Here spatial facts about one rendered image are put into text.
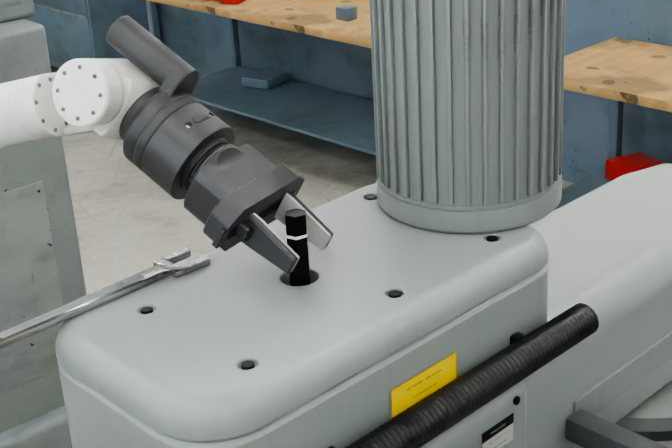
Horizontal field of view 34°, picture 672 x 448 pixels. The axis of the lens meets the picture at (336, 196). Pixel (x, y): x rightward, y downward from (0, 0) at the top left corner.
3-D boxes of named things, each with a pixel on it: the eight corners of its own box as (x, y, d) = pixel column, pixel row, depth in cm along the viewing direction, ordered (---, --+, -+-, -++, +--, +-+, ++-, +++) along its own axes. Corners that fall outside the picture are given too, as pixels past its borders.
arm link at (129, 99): (117, 181, 105) (34, 110, 108) (177, 171, 115) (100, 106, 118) (175, 83, 101) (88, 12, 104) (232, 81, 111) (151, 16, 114)
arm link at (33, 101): (130, 119, 107) (20, 141, 112) (179, 115, 115) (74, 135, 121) (119, 52, 107) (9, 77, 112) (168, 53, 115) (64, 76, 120)
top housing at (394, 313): (219, 595, 90) (199, 429, 84) (51, 463, 108) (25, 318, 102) (564, 364, 119) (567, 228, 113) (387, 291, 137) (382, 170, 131)
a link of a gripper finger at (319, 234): (332, 232, 106) (283, 192, 107) (319, 255, 107) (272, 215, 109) (341, 225, 107) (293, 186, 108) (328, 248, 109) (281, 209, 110)
